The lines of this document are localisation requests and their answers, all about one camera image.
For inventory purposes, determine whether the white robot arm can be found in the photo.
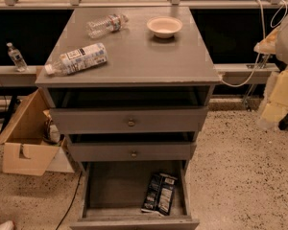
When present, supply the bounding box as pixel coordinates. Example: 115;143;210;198
254;14;288;129

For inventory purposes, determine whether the grey wooden drawer cabinet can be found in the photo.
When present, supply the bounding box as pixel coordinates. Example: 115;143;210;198
35;6;223;184

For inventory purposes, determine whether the small upright water bottle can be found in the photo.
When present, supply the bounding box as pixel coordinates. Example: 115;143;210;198
7;42;27;72

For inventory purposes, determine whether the black floor cable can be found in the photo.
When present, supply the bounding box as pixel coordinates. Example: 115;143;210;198
55;171;84;230

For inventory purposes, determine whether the white labelled plastic bottle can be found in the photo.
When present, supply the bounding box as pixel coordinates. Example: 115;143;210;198
45;43;108;76

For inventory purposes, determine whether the grey open bottom drawer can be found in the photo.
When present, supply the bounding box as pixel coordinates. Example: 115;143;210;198
70;161;199;230

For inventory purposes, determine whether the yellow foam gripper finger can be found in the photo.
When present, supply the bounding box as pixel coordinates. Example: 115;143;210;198
257;67;288;130
253;26;279;55

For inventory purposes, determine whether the open cardboard box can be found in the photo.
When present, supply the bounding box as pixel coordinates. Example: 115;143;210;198
0;90;74;176

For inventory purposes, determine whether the grey top drawer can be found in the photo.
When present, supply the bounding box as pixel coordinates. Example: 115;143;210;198
50;107;207;134

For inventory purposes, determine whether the blue chip bag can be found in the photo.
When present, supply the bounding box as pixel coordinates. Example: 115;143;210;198
141;173;178;216

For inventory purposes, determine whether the red white object on floor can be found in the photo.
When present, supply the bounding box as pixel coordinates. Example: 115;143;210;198
0;220;15;230

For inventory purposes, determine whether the white paper bowl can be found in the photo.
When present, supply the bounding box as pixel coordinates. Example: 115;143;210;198
147;16;182;38

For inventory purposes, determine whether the clear crushed water bottle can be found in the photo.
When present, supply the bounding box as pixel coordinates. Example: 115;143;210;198
86;14;129;38

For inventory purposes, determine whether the grey middle drawer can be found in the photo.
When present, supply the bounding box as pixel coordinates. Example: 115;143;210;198
68;132;196;162

